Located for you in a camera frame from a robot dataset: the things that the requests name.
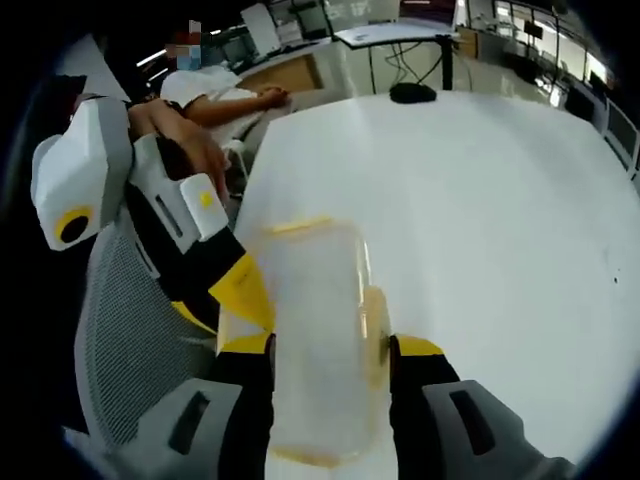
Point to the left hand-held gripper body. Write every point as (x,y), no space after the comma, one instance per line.
(80,165)

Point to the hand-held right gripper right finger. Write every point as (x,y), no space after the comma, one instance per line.
(430,415)

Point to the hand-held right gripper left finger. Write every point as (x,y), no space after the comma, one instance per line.
(235,415)

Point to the clear container with yellow buckle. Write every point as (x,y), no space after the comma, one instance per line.
(325,325)

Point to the person's left hand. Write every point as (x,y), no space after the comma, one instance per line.
(185,145)

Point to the grey mesh office chair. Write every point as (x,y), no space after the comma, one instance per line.
(135,325)

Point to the wooden counter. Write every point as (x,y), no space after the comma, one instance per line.
(285,75)

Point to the black pouch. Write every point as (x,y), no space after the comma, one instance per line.
(412,93)

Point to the white side desk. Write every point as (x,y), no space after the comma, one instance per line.
(395,35)

